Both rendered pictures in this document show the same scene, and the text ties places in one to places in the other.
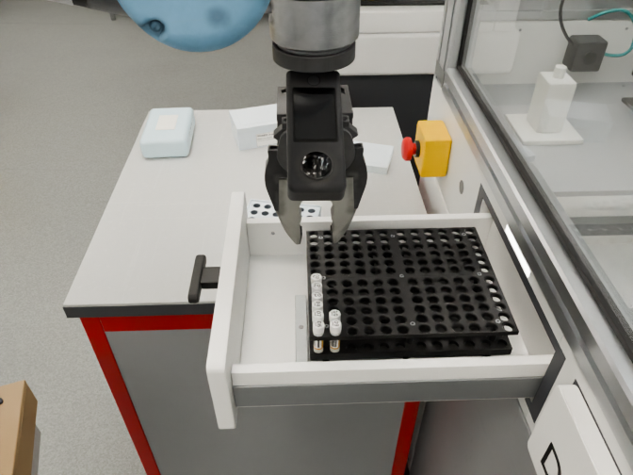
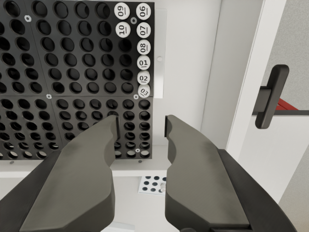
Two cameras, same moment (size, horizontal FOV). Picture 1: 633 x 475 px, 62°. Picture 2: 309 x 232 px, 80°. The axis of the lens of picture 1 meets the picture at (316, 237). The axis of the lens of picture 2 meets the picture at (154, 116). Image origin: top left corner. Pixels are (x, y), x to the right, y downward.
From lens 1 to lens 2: 0.45 m
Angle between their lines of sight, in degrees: 22
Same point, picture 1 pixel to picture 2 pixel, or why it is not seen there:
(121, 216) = (274, 187)
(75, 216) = not seen: hidden behind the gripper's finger
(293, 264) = (162, 135)
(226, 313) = (264, 20)
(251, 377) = not seen: outside the picture
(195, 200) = not seen: hidden behind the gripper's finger
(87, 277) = (303, 138)
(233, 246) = (236, 132)
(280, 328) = (177, 64)
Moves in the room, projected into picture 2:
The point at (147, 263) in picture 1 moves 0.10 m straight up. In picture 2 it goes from (261, 149) to (291, 184)
